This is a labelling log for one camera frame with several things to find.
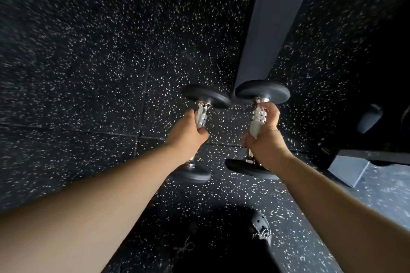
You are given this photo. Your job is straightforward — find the black dumbbell with chrome handle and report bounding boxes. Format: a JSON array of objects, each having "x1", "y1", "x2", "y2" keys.
[
  {"x1": 170, "y1": 84, "x2": 232, "y2": 184},
  {"x1": 224, "y1": 80, "x2": 291, "y2": 180}
]

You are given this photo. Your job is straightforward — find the person's right forearm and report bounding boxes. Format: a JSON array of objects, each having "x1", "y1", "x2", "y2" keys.
[{"x1": 271, "y1": 154, "x2": 410, "y2": 273}]

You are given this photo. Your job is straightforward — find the person's black clog shoe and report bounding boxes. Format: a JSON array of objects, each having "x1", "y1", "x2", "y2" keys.
[{"x1": 247, "y1": 209, "x2": 272, "y2": 248}]

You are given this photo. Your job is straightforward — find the person's right hand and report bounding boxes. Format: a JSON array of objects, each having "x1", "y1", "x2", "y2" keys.
[{"x1": 241, "y1": 102, "x2": 293, "y2": 172}]

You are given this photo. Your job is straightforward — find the person's left forearm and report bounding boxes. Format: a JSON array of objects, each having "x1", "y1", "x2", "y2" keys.
[{"x1": 0, "y1": 145, "x2": 184, "y2": 273}]

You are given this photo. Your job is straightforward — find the grey metal rack foot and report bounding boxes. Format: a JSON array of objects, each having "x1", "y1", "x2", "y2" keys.
[{"x1": 327, "y1": 150, "x2": 410, "y2": 188}]

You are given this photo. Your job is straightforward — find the dark grey metal beam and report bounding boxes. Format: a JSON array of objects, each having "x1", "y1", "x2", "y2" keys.
[{"x1": 231, "y1": 0, "x2": 321, "y2": 104}]

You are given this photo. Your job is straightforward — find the person's left hand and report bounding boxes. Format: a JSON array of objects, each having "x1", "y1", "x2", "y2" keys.
[{"x1": 164, "y1": 109, "x2": 209, "y2": 164}]

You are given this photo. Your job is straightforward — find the person's black shorts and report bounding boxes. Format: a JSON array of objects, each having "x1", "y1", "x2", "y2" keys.
[{"x1": 151, "y1": 207, "x2": 282, "y2": 273}]

